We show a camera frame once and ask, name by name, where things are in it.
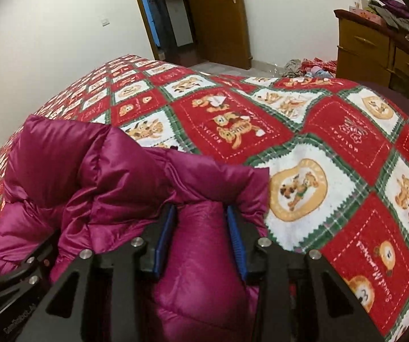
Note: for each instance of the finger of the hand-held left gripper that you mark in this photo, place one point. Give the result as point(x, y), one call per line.
point(22, 272)

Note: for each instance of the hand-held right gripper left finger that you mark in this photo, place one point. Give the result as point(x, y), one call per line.
point(161, 242)

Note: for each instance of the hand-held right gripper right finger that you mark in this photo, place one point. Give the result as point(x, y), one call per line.
point(234, 242)

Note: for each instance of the magenta puffer jacket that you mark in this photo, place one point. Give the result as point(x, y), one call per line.
point(83, 171)

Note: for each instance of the pile of clothes on floor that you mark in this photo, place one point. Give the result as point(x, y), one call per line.
point(318, 63)

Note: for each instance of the red printed patchwork blanket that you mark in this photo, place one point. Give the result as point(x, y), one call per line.
point(297, 149)

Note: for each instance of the grey crumpled cloth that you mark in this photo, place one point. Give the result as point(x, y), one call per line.
point(293, 67)

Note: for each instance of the light blue cloth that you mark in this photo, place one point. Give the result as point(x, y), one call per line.
point(320, 73)

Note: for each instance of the wooden door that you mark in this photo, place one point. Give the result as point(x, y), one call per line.
point(211, 25)

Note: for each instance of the wooden dresser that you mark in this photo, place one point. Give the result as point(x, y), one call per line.
point(361, 53)

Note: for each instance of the purple folded cloth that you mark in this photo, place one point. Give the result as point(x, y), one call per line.
point(395, 7)

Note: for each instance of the white wall switch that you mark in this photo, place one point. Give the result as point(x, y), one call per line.
point(106, 21)

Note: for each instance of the wooden door frame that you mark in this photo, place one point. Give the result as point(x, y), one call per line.
point(143, 7)

